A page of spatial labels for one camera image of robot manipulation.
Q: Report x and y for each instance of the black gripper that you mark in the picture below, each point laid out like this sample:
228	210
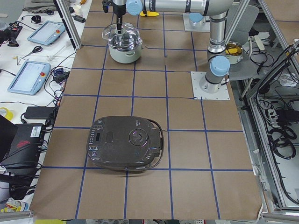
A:
118	10

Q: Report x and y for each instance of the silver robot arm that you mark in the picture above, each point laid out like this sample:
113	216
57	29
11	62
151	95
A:
216	10

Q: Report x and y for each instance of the pale green cooking pot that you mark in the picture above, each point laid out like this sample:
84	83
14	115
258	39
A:
125	47

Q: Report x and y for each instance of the teach pendant far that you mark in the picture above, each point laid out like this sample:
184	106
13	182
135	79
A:
48	33

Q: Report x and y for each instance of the teach pendant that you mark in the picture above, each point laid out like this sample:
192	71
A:
30	78
48	33

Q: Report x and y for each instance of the black scissors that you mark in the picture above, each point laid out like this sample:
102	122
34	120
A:
36	49

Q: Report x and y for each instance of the teach pendant near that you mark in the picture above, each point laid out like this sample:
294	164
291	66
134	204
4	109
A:
30	78

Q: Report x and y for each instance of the steel bowl with yellow items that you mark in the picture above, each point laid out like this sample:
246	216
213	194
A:
234	52

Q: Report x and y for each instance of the black rice cooker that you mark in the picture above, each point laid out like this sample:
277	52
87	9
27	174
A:
125	143

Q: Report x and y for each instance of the black power adapter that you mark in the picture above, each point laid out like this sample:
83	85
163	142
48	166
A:
37	112

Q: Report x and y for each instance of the grey office chair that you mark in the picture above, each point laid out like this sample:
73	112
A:
244	68

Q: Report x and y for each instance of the yellow tape roll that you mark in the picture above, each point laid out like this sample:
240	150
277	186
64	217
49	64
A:
6	113

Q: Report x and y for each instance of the black computer box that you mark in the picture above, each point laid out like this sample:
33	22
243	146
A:
26	146

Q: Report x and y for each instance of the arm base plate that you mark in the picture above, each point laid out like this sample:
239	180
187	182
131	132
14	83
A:
195	22
203	90

